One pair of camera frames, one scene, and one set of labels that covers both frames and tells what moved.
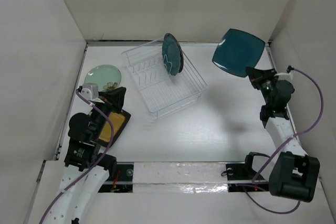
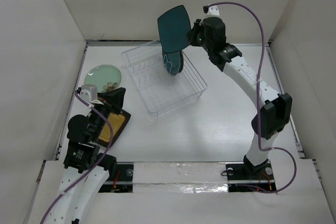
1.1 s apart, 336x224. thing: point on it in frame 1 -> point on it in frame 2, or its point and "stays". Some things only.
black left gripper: [113, 98] stays
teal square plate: [236, 51] -> [174, 29]
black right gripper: [254, 74] -> [198, 25]
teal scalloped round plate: [171, 56] stays
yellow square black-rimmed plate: [119, 121] stays
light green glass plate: [103, 74] stays
